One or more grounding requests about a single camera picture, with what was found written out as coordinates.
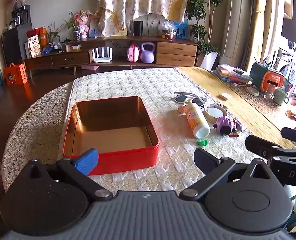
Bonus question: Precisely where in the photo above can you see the white yellow-label bottle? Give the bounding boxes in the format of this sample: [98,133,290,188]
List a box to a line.
[184,103,211,139]

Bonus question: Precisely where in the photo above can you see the tall green plant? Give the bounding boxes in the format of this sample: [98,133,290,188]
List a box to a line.
[185,0,227,55]

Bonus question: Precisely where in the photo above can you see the black mini fridge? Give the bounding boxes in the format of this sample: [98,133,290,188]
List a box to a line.
[2,26,33,67]

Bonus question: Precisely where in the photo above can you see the quilted mat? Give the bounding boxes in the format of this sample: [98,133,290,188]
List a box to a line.
[59,68,253,193]

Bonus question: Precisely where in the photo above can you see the black coffee machine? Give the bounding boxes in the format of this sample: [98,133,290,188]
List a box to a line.
[9,5,31,28]

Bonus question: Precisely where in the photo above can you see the white sunglasses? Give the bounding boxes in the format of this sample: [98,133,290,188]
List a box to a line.
[172,92,207,109]

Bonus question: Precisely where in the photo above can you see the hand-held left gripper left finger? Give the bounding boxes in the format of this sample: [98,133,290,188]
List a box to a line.
[25,148,113,202]

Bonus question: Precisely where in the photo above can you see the red tin box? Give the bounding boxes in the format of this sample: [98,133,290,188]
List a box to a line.
[62,96,160,176]

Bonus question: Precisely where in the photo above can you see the black cylinder speaker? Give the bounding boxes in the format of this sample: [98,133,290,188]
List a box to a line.
[133,20,143,36]

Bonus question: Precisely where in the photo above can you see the orange gift bag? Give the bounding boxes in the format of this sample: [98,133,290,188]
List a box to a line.
[4,63,28,85]

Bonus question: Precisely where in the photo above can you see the beige curtain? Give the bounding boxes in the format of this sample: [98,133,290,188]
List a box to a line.
[220,0,283,68]

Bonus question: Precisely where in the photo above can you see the grass plant in striped pot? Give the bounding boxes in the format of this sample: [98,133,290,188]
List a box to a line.
[63,10,81,41]

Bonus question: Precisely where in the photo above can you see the stack of books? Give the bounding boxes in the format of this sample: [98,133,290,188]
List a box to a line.
[212,64,253,83]

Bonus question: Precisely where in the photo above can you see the wooden TV cabinet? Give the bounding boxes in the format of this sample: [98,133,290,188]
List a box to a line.
[23,35,200,78]

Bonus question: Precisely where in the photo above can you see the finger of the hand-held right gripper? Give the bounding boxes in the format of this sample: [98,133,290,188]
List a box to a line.
[281,127,296,145]
[245,134,296,159]

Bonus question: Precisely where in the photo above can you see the purple kettlebell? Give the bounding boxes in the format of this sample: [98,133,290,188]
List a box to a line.
[140,42,155,63]

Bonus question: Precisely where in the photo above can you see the white planter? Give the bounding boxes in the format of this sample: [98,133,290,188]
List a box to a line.
[200,51,220,70]

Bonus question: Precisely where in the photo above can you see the orange paper bag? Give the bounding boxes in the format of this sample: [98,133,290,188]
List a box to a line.
[27,27,48,47]

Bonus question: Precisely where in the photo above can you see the tape roll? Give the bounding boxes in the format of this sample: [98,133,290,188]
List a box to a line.
[204,104,227,123]

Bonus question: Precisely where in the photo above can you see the white round coaster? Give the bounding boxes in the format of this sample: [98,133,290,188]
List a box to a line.
[245,86,260,97]

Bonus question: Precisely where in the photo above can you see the pink toy suitcase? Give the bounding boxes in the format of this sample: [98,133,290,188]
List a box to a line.
[127,44,141,62]

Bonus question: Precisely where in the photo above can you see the small leafy potted plant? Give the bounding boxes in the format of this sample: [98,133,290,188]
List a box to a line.
[44,22,63,49]

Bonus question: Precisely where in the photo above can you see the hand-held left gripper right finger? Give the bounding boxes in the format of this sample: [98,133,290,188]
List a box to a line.
[179,147,272,201]

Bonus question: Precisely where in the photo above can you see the purple spiky toy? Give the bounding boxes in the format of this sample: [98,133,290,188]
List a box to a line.
[213,116,237,136]

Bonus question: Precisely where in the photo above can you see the white orange snack bag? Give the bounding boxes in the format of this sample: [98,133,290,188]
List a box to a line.
[28,35,42,57]

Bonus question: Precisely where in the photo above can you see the green mug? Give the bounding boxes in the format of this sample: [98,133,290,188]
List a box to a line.
[273,87,290,105]

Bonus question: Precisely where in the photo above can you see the white fan-shaped board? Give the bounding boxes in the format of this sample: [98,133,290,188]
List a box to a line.
[138,12,168,36]

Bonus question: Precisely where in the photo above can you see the plastic bag of fruit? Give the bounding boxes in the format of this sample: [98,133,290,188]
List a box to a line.
[158,20,176,40]

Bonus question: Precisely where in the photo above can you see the white router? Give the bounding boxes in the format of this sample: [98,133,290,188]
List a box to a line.
[92,46,113,63]

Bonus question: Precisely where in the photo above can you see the pink doll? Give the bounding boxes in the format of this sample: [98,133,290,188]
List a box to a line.
[74,10,92,39]

